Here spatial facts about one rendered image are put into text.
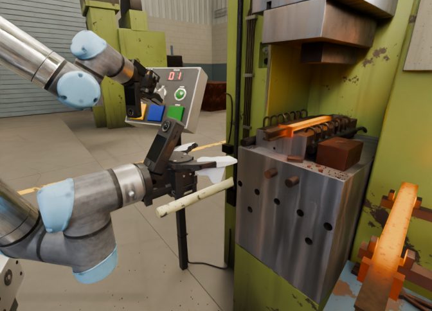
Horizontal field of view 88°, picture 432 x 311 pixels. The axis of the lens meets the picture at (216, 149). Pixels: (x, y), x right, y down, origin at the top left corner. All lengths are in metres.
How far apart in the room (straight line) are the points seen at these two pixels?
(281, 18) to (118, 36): 4.71
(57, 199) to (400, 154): 0.82
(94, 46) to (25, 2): 7.78
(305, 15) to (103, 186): 0.66
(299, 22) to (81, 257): 0.76
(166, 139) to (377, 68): 0.94
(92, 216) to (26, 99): 7.92
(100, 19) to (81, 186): 5.03
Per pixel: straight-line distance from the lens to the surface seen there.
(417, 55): 0.78
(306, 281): 0.91
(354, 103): 1.19
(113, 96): 5.31
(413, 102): 0.80
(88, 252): 0.46
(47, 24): 8.39
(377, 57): 1.17
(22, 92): 8.28
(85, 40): 0.68
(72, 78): 0.54
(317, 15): 0.75
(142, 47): 5.35
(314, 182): 0.71
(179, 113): 0.97
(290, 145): 0.78
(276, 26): 0.81
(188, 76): 1.04
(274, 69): 1.00
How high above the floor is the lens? 1.18
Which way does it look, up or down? 19 degrees down
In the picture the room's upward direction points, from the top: straight up
